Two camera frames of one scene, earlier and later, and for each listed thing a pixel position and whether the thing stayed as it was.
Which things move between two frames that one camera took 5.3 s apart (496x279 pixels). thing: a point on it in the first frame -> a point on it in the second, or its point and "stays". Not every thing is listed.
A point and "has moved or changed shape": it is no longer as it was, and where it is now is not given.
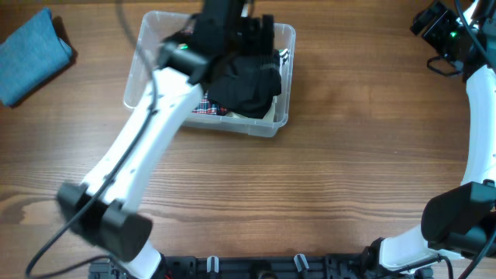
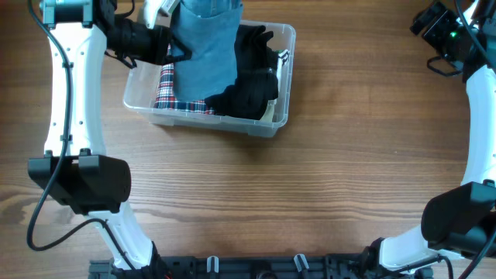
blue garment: x=31 y=57 has moved or changed shape
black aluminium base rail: x=260 y=266 stays
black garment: x=246 y=86 stays
